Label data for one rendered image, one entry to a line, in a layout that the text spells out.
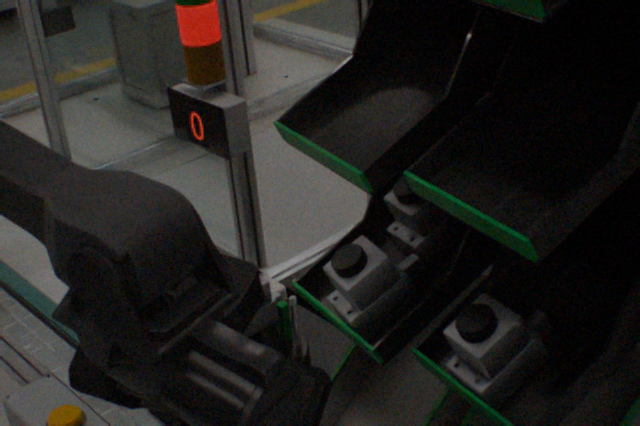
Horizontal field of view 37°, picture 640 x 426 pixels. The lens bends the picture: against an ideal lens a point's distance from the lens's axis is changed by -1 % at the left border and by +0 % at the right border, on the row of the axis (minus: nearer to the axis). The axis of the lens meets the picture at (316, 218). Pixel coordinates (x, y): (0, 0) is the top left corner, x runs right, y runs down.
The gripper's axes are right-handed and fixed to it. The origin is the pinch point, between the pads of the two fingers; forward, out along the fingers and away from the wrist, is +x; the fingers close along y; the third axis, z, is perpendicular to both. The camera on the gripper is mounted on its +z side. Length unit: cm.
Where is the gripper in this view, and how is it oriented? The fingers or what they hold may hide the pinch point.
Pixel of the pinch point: (219, 399)
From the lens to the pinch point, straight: 72.7
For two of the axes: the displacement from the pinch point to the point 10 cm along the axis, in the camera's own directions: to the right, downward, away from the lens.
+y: -9.2, -2.0, 3.4
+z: 3.2, -8.9, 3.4
